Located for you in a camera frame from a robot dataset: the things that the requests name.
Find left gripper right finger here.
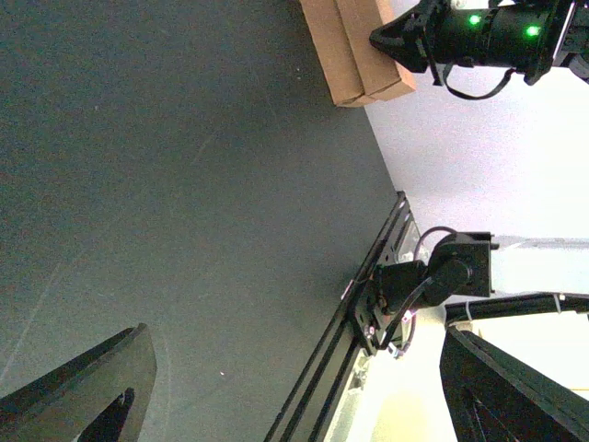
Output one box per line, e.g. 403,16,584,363
439,327,588,441

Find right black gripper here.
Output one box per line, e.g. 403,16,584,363
369,1,497,74

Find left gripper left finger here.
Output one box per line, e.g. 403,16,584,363
1,323,157,441

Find cardboard box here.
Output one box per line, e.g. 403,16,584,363
301,0,375,108
336,0,416,107

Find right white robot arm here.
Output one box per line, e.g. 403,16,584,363
365,67,588,248

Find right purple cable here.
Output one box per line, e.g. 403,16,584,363
390,225,459,360

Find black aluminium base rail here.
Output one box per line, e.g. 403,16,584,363
265,192,413,441

